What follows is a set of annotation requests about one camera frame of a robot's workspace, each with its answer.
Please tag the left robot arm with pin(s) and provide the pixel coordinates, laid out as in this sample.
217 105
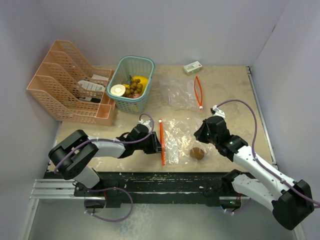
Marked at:
72 155

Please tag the orange mesh file organizer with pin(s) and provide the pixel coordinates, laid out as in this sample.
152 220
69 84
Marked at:
56 79

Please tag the beige fake mushroom slice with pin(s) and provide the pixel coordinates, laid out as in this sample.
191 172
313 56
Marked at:
118 90

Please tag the teal plastic basket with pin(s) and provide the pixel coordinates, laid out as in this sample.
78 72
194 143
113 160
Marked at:
134 66

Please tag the aluminium rail frame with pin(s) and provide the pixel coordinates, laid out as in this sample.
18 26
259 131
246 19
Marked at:
57 210

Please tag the white papers in organizer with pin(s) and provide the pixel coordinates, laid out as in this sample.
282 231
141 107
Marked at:
91 86

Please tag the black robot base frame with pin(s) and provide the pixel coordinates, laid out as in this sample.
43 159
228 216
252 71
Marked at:
204 188

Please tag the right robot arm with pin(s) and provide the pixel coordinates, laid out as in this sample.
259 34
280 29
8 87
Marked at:
290 201

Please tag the clear zip bag red seal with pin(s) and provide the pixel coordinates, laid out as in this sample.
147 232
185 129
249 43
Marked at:
182 93

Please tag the pink fake mushroom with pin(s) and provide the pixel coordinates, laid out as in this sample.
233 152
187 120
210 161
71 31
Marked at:
135 96

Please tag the brown longan fruit cluster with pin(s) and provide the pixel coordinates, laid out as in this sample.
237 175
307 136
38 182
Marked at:
134 87

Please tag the small green white box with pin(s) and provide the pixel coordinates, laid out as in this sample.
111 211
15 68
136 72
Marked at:
192 68

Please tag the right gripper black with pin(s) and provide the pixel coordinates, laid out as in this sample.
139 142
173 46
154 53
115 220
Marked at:
199 134

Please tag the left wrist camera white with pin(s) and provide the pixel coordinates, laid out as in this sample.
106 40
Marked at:
147 123

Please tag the brown fake mushroom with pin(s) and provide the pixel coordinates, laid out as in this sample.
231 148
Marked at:
197 153

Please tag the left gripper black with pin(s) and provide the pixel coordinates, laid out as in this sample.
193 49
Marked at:
155 143

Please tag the clear bag of mushrooms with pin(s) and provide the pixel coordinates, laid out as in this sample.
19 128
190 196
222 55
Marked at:
179 139

